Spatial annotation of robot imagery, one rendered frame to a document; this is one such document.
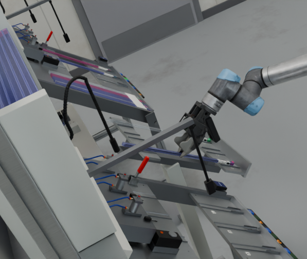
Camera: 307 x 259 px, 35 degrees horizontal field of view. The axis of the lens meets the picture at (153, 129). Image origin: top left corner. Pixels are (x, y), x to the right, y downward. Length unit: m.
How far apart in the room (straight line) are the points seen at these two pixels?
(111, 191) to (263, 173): 1.76
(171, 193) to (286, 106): 1.92
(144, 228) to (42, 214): 0.61
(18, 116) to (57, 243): 0.20
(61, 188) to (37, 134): 0.12
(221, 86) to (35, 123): 1.08
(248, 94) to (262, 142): 1.47
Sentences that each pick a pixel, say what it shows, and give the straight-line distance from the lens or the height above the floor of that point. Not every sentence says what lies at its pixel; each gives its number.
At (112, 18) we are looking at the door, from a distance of 4.69.
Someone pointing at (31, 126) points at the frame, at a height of 1.67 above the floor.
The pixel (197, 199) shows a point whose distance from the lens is 1.74.
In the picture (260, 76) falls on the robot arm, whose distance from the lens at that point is 1.88.
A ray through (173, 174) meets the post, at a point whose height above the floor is 0.78.
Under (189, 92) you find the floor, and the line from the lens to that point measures 3.94.
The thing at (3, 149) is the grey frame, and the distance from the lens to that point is 0.64.
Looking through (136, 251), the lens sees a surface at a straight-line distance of 1.28.
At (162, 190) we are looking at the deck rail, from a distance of 1.71.
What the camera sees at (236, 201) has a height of 0.73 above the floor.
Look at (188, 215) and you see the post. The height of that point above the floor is 0.54.
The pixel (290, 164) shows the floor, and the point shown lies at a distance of 3.06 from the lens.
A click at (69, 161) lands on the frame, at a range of 0.84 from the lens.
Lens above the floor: 2.04
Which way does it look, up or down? 34 degrees down
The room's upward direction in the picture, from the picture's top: 21 degrees counter-clockwise
